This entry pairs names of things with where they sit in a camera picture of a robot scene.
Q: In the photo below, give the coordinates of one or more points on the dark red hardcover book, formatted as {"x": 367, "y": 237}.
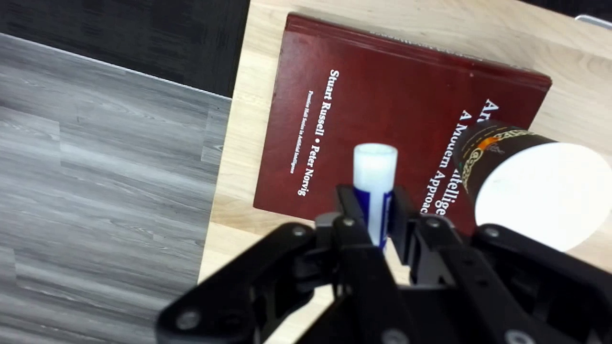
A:
{"x": 383, "y": 101}

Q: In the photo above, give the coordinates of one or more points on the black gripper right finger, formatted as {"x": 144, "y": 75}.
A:
{"x": 509, "y": 287}

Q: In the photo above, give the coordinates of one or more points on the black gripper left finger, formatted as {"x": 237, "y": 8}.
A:
{"x": 287, "y": 279}

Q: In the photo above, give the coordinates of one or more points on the brown printed paper cup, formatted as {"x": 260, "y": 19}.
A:
{"x": 542, "y": 191}

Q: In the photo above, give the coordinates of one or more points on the blue marker with white cap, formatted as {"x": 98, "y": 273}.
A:
{"x": 375, "y": 184}

